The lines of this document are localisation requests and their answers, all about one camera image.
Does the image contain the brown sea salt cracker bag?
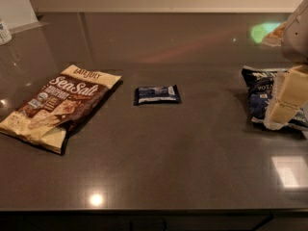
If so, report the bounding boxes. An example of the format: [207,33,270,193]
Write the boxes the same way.
[0,64,120,154]

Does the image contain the dark blue potato chip bag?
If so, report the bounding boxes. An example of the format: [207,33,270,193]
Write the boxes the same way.
[241,65,308,132]

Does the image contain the clear acrylic stand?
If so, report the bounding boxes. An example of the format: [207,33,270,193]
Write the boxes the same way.
[0,0,45,34]

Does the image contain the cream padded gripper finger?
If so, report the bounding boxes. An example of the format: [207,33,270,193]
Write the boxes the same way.
[264,64,308,130]

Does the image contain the blue rxbar blueberry bar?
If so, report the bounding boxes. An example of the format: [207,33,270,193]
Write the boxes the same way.
[134,85,181,106]

